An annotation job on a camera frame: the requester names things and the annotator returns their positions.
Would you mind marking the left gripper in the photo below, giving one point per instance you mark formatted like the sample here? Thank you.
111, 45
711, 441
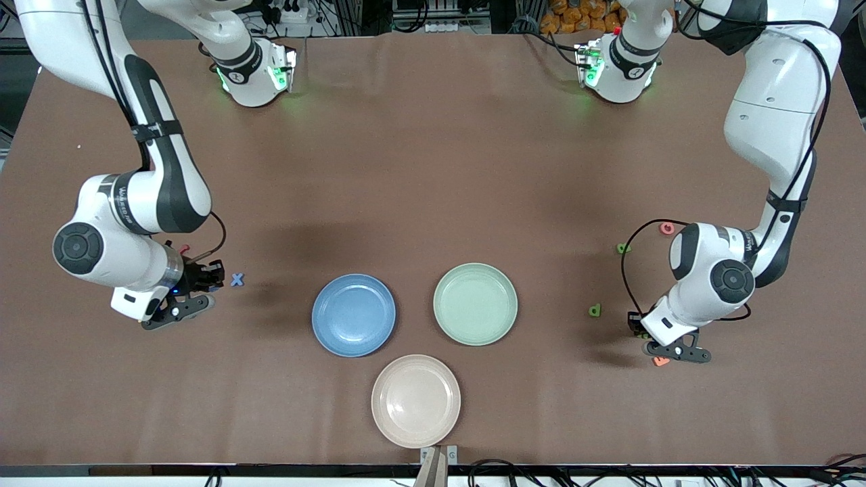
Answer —
635, 324

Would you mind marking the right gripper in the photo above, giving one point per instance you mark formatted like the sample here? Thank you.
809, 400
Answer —
197, 276

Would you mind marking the blue letter x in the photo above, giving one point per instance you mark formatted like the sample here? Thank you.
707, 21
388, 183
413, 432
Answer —
237, 279

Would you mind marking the green letter p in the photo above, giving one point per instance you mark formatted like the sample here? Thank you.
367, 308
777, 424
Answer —
594, 310

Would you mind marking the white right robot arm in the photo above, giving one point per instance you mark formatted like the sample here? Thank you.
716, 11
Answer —
162, 196

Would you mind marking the orange letter E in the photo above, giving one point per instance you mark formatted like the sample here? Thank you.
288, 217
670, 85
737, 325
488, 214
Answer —
661, 362

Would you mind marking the green letter B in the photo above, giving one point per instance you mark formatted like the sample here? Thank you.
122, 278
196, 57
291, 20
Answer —
625, 249

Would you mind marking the pink letter Q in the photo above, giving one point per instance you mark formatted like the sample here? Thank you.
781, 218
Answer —
663, 230

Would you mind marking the blue plate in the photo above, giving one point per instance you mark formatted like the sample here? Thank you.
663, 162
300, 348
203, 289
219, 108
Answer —
354, 315

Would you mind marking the green plate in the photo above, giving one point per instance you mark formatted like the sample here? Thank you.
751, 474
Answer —
475, 304

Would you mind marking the pink beige plate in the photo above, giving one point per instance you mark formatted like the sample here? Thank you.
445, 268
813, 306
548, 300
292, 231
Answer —
416, 401

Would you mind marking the table cover sheet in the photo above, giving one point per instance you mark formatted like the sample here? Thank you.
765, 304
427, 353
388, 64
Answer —
433, 169

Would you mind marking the white power strip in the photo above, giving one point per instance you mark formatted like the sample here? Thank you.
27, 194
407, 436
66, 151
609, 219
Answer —
291, 13
446, 27

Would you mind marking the heap of orange objects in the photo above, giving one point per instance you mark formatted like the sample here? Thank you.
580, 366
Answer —
575, 17

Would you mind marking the black table edge rail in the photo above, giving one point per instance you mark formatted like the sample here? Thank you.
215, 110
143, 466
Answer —
270, 470

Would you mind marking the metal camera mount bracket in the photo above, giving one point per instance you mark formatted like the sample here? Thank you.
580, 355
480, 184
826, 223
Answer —
452, 455

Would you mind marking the aluminium frame profile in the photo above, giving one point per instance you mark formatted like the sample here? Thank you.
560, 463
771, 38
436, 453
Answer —
352, 17

